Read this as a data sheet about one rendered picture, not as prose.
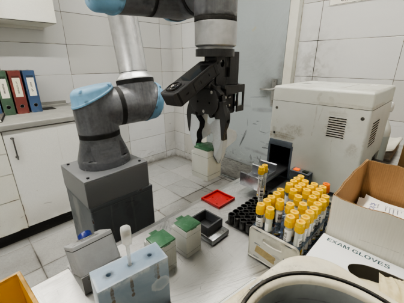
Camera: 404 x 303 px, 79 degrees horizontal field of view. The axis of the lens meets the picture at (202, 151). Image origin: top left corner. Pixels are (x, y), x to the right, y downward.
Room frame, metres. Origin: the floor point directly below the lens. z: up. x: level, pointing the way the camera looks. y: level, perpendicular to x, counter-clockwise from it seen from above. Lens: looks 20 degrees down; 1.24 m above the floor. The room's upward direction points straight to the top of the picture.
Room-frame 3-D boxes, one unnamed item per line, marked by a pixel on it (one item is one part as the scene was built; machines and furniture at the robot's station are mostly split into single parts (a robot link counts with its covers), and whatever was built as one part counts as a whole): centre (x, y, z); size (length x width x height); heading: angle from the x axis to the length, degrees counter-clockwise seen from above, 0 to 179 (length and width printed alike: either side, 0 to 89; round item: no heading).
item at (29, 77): (1.99, 1.38, 1.03); 0.26 x 0.08 x 0.31; 44
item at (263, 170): (0.53, -0.15, 0.93); 0.17 x 0.09 x 0.11; 135
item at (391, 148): (1.02, -0.80, 0.90); 0.25 x 0.11 x 0.05; 135
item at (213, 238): (0.47, -0.01, 0.89); 0.09 x 0.05 x 0.04; 46
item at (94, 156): (0.70, 0.30, 1.00); 0.15 x 0.15 x 0.10
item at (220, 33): (0.48, -0.02, 1.29); 0.08 x 0.08 x 0.05
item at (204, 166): (0.47, -0.01, 1.05); 0.05 x 0.04 x 0.06; 45
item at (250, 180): (0.71, -0.21, 0.92); 0.21 x 0.07 x 0.05; 135
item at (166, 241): (0.36, 0.08, 0.91); 0.05 x 0.04 x 0.07; 45
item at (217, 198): (0.60, -0.05, 0.88); 0.07 x 0.07 x 0.01; 45
